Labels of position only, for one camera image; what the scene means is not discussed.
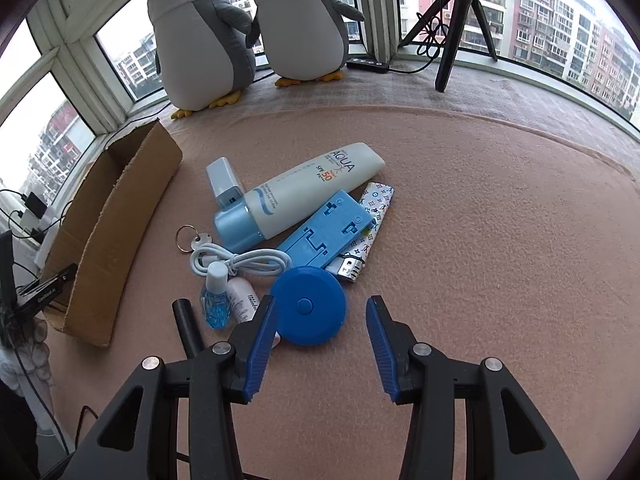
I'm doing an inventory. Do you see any small pink lotion bottle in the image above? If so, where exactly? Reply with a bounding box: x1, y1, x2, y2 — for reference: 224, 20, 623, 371
226, 276, 259, 323

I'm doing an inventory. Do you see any small blue sanitizer bottle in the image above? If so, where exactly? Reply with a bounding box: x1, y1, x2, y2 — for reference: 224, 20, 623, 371
201, 261, 230, 330

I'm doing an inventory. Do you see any blue round tape measure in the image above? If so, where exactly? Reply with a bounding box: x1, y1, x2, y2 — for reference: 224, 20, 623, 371
269, 266, 347, 347

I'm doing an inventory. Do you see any black cylinder tube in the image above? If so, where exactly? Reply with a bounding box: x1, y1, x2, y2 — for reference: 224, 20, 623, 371
171, 298, 204, 359

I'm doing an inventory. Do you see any white USB cable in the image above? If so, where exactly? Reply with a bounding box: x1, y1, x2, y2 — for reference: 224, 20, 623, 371
188, 240, 293, 279

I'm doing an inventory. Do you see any silver key with ring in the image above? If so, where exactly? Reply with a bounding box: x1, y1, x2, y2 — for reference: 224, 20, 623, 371
175, 224, 213, 255

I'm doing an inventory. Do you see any white sunscreen tube blue cap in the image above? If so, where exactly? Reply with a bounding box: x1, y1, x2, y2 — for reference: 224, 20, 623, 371
214, 142, 385, 252

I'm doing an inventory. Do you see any blue folding phone stand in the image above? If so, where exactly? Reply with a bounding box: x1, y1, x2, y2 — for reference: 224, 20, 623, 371
277, 190, 375, 269

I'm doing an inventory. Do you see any patterned white lighter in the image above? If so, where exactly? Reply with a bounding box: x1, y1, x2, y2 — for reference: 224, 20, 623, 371
326, 182, 395, 283

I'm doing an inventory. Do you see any brown cardboard box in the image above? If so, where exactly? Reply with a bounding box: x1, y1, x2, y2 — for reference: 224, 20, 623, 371
43, 120, 182, 348

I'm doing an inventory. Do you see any white USB wall charger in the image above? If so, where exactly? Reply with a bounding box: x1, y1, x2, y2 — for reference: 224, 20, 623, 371
206, 156, 245, 209

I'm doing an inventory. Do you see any white power strip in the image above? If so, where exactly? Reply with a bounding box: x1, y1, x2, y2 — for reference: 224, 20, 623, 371
35, 200, 72, 269

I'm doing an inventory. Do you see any black power adapter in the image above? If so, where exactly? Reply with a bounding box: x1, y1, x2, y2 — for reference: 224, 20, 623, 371
22, 192, 48, 219

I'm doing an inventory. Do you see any pink fleece blanket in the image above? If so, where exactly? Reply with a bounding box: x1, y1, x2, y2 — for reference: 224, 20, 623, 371
48, 106, 639, 479

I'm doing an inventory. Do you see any large penguin plush toy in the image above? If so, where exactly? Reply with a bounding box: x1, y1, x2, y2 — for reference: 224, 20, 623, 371
146, 0, 256, 119

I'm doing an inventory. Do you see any small penguin plush toy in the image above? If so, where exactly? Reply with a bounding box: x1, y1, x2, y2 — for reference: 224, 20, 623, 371
245, 0, 364, 88

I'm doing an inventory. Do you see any black tripod stand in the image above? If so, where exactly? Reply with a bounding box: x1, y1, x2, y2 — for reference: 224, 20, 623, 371
398, 0, 498, 93

